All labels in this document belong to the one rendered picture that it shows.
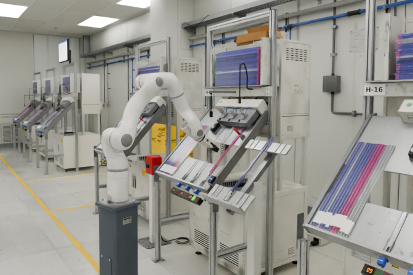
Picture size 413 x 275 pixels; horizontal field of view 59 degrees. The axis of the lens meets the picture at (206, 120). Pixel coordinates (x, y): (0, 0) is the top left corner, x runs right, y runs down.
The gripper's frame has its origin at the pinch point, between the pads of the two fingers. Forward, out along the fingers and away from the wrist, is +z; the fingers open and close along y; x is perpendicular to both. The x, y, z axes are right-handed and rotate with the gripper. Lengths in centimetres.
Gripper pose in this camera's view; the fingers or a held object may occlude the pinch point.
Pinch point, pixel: (215, 149)
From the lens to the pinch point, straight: 256.8
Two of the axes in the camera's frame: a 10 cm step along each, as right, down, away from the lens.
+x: -4.9, 8.2, -2.9
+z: 6.6, 5.6, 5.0
